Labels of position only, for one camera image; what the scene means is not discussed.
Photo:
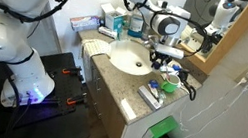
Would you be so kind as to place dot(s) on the chrome faucet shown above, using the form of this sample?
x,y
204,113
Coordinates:
x,y
150,41

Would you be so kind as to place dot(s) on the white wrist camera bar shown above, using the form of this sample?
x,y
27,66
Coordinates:
x,y
169,51

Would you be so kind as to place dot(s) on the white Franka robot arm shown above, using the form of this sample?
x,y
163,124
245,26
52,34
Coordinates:
x,y
12,26

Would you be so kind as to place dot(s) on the green box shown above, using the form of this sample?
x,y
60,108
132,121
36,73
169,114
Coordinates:
x,y
161,129

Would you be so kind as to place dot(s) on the tissue box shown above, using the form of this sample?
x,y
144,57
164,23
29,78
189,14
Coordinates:
x,y
85,23

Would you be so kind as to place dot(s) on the white oval sink basin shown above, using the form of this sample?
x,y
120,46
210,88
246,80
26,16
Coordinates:
x,y
129,58

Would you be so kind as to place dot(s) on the green mug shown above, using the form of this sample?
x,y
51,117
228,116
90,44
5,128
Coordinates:
x,y
170,84

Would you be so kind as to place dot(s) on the open white cardboard box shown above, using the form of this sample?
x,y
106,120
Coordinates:
x,y
114,18

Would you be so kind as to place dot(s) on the small white flat box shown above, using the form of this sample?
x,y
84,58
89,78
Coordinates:
x,y
107,31

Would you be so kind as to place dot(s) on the toothbrush in mug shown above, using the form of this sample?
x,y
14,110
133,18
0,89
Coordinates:
x,y
168,73

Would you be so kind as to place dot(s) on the black robot cart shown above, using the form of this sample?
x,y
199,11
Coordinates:
x,y
51,121

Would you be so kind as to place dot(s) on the small white tube red print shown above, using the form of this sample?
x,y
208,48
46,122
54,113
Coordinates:
x,y
155,92

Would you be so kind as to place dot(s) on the blue dental floss case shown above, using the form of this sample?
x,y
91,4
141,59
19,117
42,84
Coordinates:
x,y
153,83

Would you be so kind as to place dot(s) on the white cream tube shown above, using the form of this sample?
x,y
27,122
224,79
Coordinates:
x,y
167,69

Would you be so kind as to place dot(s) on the blue mouthwash bottle black cap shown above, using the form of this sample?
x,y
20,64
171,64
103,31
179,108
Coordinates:
x,y
136,25

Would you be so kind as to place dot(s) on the wooden vanity cabinet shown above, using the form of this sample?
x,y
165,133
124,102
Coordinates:
x,y
107,110

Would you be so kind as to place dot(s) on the orange black clamp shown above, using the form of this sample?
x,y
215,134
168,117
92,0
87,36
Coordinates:
x,y
71,71
75,100

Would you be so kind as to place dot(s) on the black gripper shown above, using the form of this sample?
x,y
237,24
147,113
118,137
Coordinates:
x,y
161,56

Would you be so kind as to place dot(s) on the wood framed wall mirror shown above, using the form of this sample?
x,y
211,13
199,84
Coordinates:
x,y
238,30

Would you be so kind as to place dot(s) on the white folded towel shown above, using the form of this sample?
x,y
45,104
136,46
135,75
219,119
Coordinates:
x,y
95,47

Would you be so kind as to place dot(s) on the long grey white toothpaste box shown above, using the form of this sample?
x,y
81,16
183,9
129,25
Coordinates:
x,y
149,98

